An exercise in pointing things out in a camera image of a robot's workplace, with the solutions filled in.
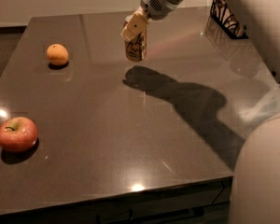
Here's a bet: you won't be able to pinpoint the red apple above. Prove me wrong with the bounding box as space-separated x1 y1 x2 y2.
0 117 38 153

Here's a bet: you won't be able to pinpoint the orange fruit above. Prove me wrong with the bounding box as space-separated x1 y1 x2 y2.
46 44 69 66

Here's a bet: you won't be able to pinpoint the orange LaCroix soda can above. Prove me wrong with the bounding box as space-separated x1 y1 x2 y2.
123 15 147 62

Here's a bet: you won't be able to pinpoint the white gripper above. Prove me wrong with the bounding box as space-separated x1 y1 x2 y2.
120 0 178 42

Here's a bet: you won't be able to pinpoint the black wire basket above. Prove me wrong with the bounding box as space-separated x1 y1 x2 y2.
210 0 247 39

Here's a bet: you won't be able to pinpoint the dark cabinet drawers with handles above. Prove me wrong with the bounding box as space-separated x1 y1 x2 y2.
0 177 232 224

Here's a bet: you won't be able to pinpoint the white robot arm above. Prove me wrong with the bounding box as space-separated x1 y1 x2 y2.
123 0 280 224

